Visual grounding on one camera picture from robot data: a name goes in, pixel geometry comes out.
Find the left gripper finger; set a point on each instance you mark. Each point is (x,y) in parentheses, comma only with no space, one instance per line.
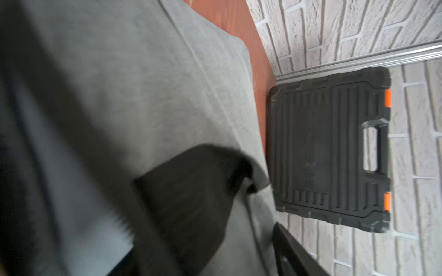
(291,258)

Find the grey laptop bag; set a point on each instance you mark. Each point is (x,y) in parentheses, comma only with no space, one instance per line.
(130,144)

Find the black tool case orange latches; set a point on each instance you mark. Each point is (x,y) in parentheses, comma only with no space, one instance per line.
(327,148)

